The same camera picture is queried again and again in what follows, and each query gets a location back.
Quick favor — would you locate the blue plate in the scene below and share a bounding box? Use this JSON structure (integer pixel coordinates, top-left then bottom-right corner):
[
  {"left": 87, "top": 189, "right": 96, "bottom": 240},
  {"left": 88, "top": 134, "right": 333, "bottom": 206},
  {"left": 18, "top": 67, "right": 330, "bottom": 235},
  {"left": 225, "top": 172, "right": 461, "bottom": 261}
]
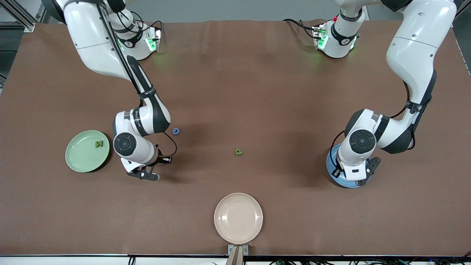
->
[{"left": 326, "top": 144, "right": 372, "bottom": 188}]

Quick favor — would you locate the black base power cable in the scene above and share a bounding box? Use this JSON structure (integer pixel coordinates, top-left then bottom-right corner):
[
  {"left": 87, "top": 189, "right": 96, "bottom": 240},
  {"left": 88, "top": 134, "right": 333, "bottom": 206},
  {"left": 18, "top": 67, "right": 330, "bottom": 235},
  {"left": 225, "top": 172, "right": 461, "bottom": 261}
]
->
[
  {"left": 136, "top": 18, "right": 164, "bottom": 38},
  {"left": 283, "top": 18, "right": 317, "bottom": 38}
]

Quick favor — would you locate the green plate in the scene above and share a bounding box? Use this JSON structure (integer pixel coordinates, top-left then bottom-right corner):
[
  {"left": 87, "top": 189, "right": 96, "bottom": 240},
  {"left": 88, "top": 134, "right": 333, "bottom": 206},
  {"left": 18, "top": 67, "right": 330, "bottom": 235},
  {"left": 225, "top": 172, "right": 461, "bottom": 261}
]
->
[{"left": 65, "top": 130, "right": 110, "bottom": 173}]

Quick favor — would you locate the brown table mat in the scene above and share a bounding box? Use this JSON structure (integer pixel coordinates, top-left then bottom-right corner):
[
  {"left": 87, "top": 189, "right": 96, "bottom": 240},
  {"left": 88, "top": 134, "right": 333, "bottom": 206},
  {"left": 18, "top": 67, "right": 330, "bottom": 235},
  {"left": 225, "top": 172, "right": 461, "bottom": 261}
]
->
[{"left": 0, "top": 19, "right": 471, "bottom": 257}]

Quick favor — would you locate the beige plate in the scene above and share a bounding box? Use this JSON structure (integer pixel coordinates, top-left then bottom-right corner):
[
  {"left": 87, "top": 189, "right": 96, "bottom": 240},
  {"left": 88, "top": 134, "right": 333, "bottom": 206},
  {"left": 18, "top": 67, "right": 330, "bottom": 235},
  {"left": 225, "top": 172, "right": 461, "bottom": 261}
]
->
[{"left": 214, "top": 192, "right": 263, "bottom": 245}]

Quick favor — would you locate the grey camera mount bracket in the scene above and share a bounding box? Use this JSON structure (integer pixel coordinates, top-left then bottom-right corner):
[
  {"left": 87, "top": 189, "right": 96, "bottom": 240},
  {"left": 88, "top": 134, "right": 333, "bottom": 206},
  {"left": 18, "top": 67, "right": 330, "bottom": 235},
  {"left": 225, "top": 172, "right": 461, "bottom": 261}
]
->
[{"left": 226, "top": 244, "right": 249, "bottom": 265}]

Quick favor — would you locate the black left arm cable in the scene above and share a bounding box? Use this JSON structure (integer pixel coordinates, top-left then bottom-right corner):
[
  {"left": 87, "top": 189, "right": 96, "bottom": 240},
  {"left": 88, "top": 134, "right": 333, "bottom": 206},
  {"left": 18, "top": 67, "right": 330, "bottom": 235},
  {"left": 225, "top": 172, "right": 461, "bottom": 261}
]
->
[{"left": 329, "top": 81, "right": 418, "bottom": 172}]

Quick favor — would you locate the aluminium frame post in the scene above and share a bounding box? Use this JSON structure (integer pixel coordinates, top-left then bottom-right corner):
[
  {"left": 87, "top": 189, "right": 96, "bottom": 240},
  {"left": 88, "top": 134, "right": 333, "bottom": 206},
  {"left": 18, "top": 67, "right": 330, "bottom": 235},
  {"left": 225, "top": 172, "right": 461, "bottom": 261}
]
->
[{"left": 0, "top": 0, "right": 42, "bottom": 33}]

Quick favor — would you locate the metal base connector box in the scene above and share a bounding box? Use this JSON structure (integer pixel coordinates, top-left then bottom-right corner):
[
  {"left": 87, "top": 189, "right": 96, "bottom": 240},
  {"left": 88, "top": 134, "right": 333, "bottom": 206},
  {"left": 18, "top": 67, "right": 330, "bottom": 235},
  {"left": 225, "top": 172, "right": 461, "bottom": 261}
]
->
[
  {"left": 312, "top": 23, "right": 328, "bottom": 50},
  {"left": 146, "top": 27, "right": 162, "bottom": 53}
]

